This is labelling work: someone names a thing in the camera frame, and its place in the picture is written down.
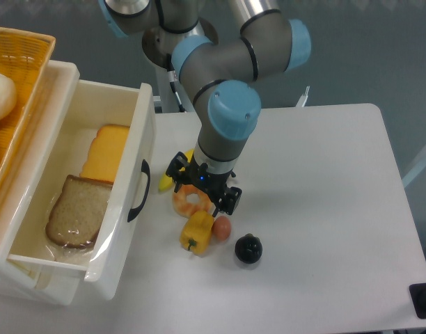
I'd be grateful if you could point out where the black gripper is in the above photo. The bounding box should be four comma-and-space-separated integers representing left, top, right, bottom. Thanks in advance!
166, 152, 242, 216

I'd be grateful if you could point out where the brown egg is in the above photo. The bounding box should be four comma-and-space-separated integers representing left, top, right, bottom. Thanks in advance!
212, 216, 231, 241

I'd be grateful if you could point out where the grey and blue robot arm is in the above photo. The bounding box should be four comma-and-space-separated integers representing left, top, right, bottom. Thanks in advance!
99, 1, 312, 214

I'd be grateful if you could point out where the yellow banana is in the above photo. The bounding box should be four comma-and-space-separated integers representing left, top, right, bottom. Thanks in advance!
158, 148, 194, 192

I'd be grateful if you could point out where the yellow bell pepper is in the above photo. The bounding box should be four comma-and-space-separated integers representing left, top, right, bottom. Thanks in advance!
179, 211, 214, 255

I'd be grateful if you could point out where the black round eggplant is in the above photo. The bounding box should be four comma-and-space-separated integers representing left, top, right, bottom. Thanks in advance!
235, 234, 263, 264

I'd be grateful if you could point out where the orange toast slice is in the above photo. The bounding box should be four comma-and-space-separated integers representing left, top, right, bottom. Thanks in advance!
79, 125, 129, 184

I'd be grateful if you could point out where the white plastic drawer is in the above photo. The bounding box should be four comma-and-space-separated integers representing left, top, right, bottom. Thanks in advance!
8, 80, 156, 305

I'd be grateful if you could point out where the brown bread slice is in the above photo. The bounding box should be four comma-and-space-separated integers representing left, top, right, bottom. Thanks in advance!
45, 175, 112, 249

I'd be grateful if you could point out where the white plastic drawer cabinet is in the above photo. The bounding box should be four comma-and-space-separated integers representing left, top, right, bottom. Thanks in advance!
0, 61, 80, 305

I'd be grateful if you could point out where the yellow wicker basket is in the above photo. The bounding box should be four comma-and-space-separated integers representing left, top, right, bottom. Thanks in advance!
0, 27, 56, 190

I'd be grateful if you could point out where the white round bun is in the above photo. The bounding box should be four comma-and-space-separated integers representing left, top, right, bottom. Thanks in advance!
0, 73, 17, 121

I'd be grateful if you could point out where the black device at table edge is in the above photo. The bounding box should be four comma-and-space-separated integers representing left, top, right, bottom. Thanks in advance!
409, 283, 426, 319

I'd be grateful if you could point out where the orange shrimp ring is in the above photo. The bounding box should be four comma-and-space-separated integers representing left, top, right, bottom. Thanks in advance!
172, 184, 216, 218

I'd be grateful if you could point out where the black drawer handle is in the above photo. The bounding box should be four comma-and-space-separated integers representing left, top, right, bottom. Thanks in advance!
127, 159, 151, 223

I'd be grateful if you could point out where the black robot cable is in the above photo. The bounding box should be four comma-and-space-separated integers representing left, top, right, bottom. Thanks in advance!
166, 53, 187, 113

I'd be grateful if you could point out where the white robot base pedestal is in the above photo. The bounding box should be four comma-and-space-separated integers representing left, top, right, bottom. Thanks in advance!
142, 17, 219, 113

